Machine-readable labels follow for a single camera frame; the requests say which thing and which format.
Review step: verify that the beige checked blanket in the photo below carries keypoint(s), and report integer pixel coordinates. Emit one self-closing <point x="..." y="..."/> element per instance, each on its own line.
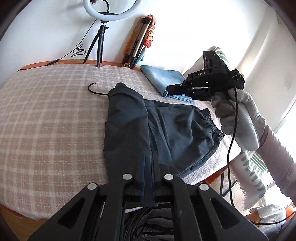
<point x="46" y="115"/>

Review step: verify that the person's right forearm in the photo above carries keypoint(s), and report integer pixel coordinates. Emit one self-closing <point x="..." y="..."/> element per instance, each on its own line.
<point x="279" y="166"/>

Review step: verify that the folded silver tripod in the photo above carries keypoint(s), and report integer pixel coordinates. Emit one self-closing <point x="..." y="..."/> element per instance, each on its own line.
<point x="150" y="34"/>
<point x="136" y="41"/>

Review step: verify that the person's right hand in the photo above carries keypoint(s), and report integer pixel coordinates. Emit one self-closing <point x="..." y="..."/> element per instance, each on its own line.
<point x="247" y="120"/>

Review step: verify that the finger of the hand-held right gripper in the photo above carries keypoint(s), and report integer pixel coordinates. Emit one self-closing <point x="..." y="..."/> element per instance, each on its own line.
<point x="177" y="90"/>

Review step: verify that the black pants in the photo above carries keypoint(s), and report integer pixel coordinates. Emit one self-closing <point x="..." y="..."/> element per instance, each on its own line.
<point x="129" y="129"/>

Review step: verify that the folded blue jeans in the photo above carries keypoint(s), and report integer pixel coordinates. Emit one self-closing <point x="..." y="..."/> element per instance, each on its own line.
<point x="159" y="77"/>

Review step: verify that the grey cloth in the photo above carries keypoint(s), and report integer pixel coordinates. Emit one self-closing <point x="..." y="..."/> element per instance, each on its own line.
<point x="270" y="212"/>

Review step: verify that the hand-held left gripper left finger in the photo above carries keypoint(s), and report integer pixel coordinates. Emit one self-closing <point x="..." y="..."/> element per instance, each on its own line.
<point x="131" y="185"/>

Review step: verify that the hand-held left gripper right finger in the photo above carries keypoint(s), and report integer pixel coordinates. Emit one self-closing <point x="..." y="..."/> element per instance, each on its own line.
<point x="166" y="185"/>

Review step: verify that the wooden table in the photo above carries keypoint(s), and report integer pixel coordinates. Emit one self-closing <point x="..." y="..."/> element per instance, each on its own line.
<point x="69" y="61"/>

